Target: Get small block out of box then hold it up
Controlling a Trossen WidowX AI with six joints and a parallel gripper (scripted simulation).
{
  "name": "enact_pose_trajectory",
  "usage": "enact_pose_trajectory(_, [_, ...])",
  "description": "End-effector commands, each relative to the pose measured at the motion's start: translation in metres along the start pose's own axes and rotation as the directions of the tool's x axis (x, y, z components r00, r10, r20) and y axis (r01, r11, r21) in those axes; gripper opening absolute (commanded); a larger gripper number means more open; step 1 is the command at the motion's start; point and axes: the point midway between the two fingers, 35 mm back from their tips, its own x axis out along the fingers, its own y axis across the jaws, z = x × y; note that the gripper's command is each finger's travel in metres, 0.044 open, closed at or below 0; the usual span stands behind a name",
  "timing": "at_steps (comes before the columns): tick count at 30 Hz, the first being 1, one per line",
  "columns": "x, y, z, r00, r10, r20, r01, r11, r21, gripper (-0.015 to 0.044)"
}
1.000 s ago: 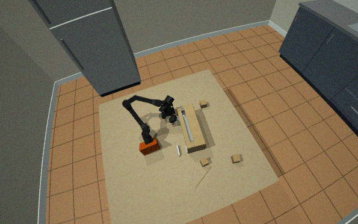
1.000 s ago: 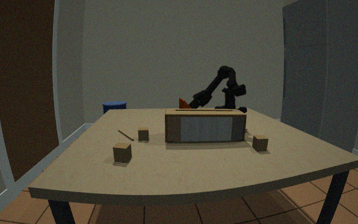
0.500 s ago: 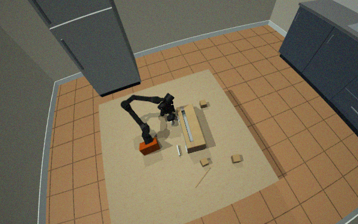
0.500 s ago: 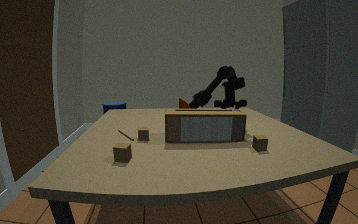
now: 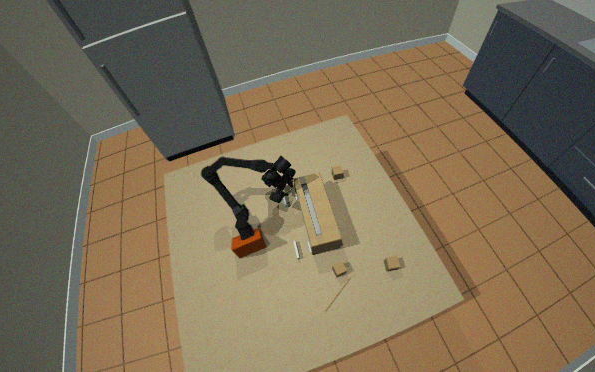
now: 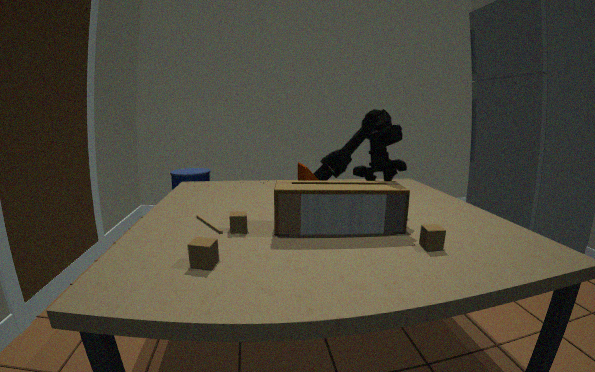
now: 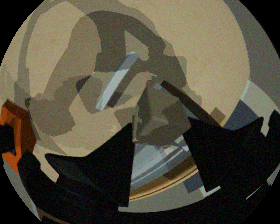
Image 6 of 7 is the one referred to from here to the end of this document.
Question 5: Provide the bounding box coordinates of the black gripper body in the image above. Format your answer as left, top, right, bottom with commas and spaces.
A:
353, 146, 407, 177

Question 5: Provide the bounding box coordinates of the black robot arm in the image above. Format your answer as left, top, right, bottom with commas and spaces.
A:
314, 109, 403, 181

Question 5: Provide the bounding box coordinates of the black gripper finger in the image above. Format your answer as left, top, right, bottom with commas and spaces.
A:
362, 173, 376, 181
383, 170, 398, 181

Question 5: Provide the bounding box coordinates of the thin brown stick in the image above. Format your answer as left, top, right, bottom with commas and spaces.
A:
197, 214, 223, 234

